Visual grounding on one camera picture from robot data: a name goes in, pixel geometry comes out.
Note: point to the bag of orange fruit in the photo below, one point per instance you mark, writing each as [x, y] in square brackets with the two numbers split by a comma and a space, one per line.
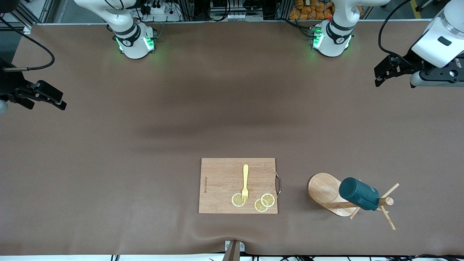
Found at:
[308, 11]

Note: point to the bamboo cutting board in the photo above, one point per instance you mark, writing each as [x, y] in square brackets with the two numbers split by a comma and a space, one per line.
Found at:
[221, 185]

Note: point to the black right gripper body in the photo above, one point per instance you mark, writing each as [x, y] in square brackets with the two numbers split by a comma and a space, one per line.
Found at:
[8, 84]

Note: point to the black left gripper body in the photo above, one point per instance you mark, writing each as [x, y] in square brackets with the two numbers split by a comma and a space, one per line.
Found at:
[410, 62]

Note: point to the teal mug with yellow inside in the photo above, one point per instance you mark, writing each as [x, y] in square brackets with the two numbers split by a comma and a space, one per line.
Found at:
[359, 194]

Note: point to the wooden mug tree rack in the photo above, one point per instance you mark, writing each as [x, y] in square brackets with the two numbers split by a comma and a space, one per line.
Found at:
[322, 188]

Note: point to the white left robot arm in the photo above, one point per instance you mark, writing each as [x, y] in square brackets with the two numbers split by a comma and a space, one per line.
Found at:
[440, 40]

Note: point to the aluminium camera post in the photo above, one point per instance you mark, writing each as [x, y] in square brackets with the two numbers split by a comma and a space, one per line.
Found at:
[232, 251]

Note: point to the white power strip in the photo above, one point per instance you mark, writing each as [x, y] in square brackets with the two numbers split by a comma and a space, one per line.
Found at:
[159, 11]

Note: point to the grey equipment box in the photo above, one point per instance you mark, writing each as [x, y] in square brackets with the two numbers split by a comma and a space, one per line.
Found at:
[235, 16]

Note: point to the yellow plastic fork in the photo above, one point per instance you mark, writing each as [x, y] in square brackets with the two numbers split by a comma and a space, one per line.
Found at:
[245, 177]

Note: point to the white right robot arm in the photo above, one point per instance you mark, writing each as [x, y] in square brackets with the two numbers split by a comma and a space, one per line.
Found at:
[127, 32]

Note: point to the lemon slice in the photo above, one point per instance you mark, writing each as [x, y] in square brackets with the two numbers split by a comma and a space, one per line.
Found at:
[236, 200]
[268, 199]
[259, 207]

